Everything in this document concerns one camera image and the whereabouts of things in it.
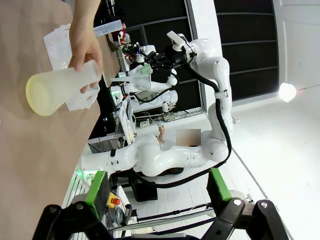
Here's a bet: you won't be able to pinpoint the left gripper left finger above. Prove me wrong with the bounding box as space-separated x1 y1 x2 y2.
32 170 115 240

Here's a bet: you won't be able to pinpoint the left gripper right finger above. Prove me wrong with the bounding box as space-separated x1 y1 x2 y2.
202 167 288 240

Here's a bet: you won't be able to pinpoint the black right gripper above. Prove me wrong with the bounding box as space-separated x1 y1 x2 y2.
141 46 193 84

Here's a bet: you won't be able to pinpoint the clear plastic funnel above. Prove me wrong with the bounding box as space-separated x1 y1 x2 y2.
109 63 153 87

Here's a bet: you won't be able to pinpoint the clear plastic graduated cylinder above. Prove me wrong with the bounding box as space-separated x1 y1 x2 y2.
93 19 124 39

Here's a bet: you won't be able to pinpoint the translucent plastic conical flask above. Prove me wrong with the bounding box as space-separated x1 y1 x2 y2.
25 59 103 117

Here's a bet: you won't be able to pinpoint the person right forearm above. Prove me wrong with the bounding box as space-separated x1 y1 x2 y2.
71 0 102 27

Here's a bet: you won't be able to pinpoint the person right hand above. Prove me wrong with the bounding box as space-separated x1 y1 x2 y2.
68 22 104 94

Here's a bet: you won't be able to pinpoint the yellow red emergency stop button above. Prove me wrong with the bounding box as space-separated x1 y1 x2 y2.
106 192 121 209

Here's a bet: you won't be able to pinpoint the white background robot arms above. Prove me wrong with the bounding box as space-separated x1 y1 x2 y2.
109 67 179 112

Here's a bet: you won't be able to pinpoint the black floor base box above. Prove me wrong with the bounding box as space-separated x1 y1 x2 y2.
131 178 159 202

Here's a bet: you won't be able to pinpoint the person in white shirt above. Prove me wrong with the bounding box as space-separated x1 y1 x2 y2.
156 125 202 151

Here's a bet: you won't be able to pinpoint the white perforated funnel basket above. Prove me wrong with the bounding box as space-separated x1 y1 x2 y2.
43 23 101 112

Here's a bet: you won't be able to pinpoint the round ceiling lamp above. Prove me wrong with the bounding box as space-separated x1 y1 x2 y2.
279 82 298 103

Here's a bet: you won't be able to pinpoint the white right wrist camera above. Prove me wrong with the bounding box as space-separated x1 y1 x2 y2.
166 30 188 50

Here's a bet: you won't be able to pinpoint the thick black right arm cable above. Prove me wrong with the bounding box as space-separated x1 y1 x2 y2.
109 63 233 191

